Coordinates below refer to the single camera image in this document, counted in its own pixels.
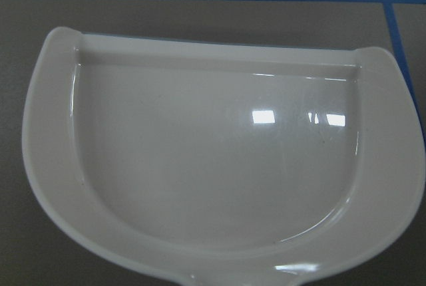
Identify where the beige dustpan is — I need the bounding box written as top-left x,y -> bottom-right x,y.
22,27 -> 425,285

